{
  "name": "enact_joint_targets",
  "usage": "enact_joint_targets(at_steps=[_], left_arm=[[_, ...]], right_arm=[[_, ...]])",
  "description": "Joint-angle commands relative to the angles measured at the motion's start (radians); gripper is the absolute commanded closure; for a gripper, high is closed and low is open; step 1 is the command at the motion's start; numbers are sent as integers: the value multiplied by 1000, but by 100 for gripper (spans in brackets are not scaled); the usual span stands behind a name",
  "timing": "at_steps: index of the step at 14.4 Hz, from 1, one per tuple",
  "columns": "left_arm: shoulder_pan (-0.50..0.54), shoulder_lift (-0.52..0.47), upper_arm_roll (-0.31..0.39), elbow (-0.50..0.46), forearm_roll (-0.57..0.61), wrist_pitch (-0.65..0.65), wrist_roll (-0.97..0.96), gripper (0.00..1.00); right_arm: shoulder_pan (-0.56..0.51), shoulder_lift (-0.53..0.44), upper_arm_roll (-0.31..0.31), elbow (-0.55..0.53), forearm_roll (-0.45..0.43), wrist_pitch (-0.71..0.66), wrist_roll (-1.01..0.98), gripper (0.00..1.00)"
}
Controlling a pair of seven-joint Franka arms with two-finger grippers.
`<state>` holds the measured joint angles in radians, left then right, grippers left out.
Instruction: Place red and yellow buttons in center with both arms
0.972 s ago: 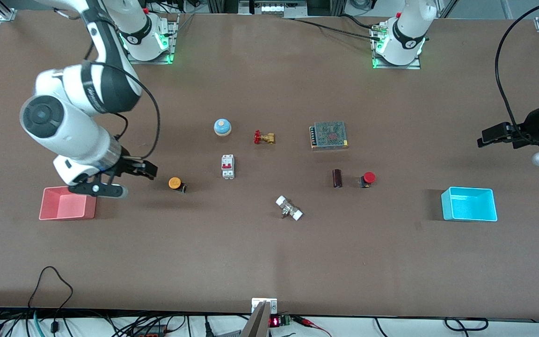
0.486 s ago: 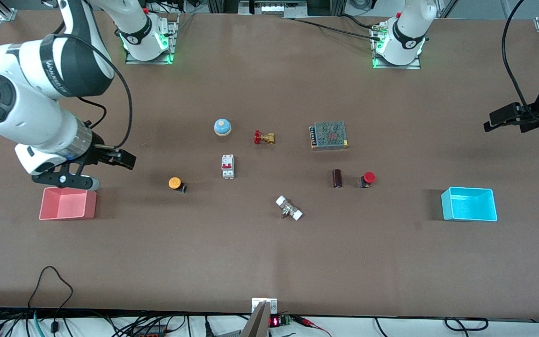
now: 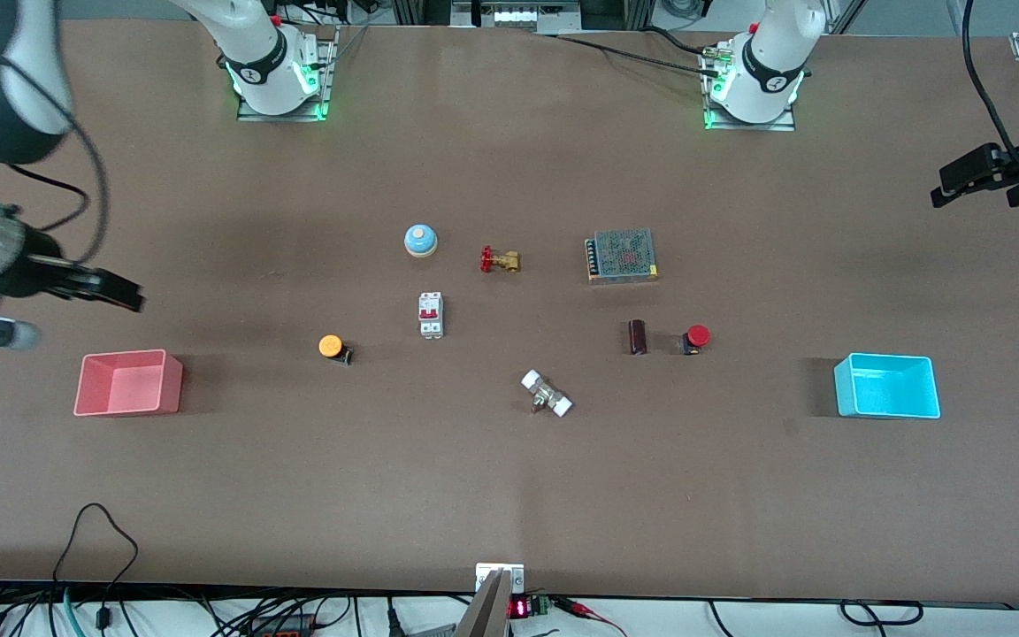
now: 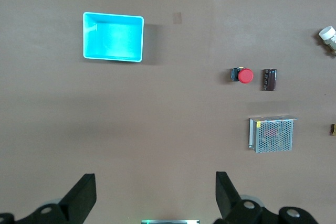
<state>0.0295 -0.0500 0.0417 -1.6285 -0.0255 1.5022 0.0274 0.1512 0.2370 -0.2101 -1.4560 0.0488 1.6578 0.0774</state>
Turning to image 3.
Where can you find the pink plastic bin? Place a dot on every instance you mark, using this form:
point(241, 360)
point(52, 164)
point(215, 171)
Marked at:
point(147, 389)

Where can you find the dark brown cylinder capacitor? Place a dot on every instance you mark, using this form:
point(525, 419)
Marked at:
point(638, 337)

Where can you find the yellow push button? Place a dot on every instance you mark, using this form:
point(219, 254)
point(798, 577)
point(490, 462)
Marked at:
point(330, 345)

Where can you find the white metal mount bracket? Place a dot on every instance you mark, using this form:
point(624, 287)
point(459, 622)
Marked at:
point(485, 575)

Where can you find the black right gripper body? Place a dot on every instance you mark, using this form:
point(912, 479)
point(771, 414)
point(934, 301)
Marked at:
point(35, 269)

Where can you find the cyan plastic bin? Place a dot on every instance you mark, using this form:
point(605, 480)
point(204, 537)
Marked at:
point(885, 389)

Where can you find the blue call bell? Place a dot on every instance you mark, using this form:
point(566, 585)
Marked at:
point(420, 239)

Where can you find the metal fitting white ends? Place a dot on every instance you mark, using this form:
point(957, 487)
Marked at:
point(545, 394)

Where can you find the metal mesh power supply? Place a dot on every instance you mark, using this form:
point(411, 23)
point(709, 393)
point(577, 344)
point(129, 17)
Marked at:
point(624, 255)

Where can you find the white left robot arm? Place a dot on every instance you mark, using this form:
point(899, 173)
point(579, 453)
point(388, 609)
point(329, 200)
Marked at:
point(770, 62)

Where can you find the red digit display module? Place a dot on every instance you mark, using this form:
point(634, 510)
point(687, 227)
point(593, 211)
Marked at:
point(518, 608)

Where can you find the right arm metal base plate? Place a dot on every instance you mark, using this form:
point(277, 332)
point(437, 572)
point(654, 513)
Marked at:
point(329, 88)

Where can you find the grey camera mount bar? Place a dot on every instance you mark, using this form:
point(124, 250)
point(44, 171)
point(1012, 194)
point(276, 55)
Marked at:
point(485, 615)

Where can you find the red push button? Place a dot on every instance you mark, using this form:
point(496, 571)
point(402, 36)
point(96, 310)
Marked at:
point(698, 334)

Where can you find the red clip lead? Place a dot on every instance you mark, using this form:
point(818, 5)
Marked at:
point(580, 607)

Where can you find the white circuit breaker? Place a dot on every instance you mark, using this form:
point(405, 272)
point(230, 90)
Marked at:
point(431, 314)

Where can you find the white power strip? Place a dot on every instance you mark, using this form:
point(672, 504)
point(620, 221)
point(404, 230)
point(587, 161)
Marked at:
point(514, 16)

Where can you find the orange black device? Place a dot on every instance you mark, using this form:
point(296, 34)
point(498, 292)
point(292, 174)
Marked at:
point(284, 626)

